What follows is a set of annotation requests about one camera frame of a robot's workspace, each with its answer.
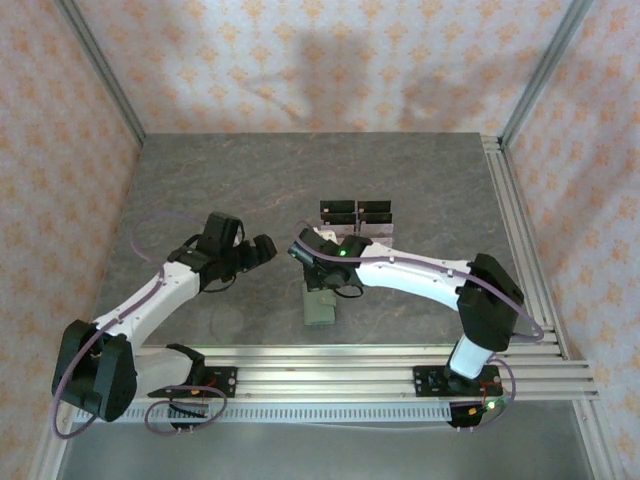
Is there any aluminium rail mounting frame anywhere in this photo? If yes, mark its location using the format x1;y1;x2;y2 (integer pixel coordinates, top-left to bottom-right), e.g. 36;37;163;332
52;343;601;405

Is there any aluminium corner post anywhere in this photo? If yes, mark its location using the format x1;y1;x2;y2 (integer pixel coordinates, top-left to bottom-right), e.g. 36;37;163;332
498;0;597;149
52;0;147;149

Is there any aluminium side rail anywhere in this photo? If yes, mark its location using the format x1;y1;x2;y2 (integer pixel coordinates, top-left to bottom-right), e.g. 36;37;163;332
480;133;571;361

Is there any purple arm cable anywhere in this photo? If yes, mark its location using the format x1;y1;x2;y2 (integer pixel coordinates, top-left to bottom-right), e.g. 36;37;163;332
294;219;546;432
52;209;226;441

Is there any aluminium frame leg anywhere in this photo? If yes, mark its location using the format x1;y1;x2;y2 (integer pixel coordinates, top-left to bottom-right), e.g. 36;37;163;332
27;402;76;480
572;399;617;480

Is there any black base electronics box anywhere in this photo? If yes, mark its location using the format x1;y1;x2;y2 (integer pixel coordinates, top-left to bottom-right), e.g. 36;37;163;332
167;399;212;432
447;397;510;432

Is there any white slotted cable duct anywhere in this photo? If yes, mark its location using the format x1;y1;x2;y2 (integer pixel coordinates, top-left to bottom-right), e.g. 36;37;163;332
74;403;454;425

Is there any clear acrylic card stand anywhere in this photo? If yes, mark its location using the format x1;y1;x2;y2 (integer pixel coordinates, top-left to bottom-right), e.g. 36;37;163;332
318;199;397;250

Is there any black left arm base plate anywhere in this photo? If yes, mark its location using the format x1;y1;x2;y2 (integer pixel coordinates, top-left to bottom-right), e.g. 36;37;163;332
148;367;239;401

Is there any olive green card holder wallet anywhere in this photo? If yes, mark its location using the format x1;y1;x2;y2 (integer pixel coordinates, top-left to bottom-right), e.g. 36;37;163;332
302;287;339;328

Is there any brushed metal lower panel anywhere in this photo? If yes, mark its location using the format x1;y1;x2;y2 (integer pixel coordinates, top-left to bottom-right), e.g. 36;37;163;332
59;422;599;480

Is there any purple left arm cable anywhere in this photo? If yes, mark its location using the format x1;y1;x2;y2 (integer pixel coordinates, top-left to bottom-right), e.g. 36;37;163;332
52;209;226;441

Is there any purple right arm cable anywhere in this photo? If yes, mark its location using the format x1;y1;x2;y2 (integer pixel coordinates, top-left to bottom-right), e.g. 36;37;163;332
294;219;546;432

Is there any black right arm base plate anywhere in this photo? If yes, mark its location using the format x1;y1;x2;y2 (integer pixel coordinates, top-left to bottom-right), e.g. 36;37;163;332
412;364;501;399

